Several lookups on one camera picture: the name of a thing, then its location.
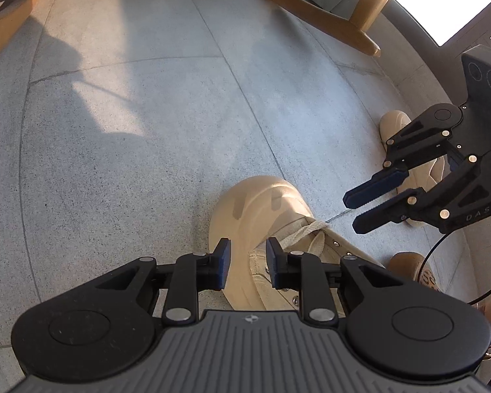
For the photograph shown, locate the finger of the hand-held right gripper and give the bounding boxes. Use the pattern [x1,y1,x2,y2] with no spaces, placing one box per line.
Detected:
[352,157,491,235]
[342,118,451,210]

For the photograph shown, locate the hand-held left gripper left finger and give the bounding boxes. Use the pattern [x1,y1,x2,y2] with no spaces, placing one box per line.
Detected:
[94,237,232,328]

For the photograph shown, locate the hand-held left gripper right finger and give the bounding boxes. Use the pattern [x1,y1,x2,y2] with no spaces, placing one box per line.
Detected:
[265,237,402,328]

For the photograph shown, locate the cream shoelace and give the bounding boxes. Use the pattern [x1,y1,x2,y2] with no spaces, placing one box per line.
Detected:
[275,220,332,265]

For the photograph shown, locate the cream canvas shoe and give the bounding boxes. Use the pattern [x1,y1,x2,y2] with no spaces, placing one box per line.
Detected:
[209,175,387,320]
[378,110,446,227]

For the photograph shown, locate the leopard print ankle boot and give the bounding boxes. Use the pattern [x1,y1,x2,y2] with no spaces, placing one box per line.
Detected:
[387,252,491,324]

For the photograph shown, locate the wooden rocking chair base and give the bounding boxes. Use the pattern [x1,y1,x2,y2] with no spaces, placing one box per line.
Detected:
[235,0,393,58]

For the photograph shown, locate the glass door with dark frame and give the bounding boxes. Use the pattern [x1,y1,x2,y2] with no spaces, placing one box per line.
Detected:
[382,0,491,50]

